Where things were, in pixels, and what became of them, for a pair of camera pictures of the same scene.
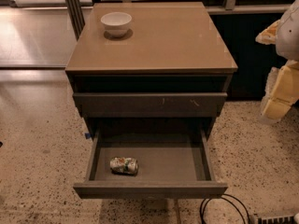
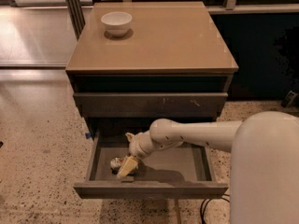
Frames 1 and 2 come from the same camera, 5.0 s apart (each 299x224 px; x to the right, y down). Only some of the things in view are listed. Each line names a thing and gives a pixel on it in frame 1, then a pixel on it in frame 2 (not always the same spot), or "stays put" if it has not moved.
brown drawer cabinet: x=170 y=72 stays put
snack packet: x=121 y=165 stays put
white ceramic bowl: x=116 y=23 stays put
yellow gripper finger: x=268 y=35 to x=141 y=145
